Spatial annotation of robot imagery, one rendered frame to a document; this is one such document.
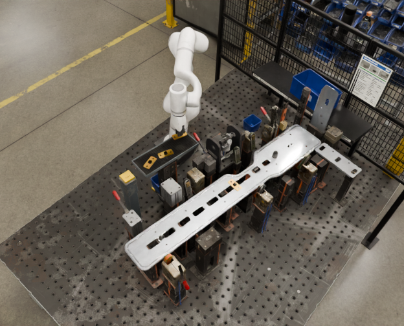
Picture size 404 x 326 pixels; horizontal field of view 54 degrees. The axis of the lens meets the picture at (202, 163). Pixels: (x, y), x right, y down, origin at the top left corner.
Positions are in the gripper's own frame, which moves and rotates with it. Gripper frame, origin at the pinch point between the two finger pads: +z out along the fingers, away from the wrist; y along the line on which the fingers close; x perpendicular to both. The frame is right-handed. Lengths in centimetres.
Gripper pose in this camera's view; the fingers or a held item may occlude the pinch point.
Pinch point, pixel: (179, 131)
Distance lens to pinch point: 220.4
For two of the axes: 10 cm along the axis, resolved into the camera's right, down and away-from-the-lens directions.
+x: 8.7, -3.7, 3.3
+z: -0.2, 6.3, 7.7
